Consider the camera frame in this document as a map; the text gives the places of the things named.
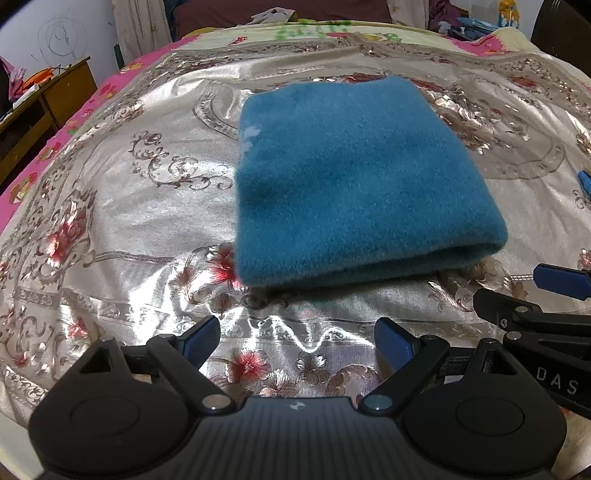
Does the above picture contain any blue knit sweater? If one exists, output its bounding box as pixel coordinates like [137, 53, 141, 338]
[235, 76, 508, 287]

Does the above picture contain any clothes pile right corner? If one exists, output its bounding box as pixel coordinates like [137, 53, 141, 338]
[428, 0, 498, 41]

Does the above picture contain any blue striped folded garment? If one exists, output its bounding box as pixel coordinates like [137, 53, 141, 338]
[577, 170, 591, 199]

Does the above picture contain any silver floral satin bedspread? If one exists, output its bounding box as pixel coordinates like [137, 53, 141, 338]
[1, 33, 590, 479]

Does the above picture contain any pink floral bed sheet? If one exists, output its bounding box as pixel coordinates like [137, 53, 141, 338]
[1, 20, 537, 227]

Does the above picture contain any cartoon doll figure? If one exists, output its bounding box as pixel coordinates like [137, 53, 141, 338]
[497, 0, 520, 29]

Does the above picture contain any wooden tv cabinet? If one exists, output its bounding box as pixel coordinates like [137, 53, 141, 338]
[0, 57, 97, 192]

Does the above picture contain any orange object on cabinet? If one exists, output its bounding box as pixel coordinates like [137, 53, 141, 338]
[22, 67, 54, 90]

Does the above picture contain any beige curtain right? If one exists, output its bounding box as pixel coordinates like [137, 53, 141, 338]
[387, 0, 429, 29]

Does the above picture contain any beige curtain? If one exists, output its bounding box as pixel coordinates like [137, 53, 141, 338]
[111, 0, 171, 64]
[387, 0, 429, 29]

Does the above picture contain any beige curtain left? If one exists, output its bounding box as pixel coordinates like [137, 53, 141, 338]
[111, 0, 171, 64]

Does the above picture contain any dark red headboard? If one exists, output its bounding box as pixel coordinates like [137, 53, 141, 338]
[172, 0, 392, 37]

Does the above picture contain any crumpled cloth on bed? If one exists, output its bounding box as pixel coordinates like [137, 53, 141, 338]
[249, 7, 297, 25]

